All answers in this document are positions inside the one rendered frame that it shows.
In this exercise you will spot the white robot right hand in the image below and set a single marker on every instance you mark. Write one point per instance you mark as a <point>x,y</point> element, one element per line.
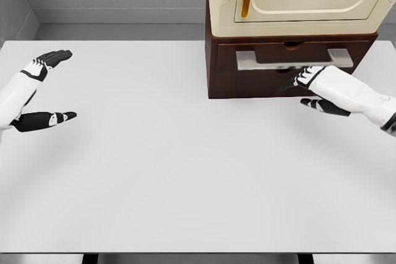
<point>335,89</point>

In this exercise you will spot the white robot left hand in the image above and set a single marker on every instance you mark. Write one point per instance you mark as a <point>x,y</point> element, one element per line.
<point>15,94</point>

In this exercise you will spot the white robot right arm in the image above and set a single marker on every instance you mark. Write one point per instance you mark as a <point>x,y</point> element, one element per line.
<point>380,106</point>

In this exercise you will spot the plain brown drawer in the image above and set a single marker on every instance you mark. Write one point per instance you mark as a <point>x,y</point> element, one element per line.
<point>241,83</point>

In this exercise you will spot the brown wooden drawer cabinet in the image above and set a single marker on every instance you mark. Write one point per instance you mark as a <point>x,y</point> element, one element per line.
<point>212,69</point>

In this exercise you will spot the cream cabinet appliance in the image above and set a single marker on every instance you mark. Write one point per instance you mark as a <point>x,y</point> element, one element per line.
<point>309,27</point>

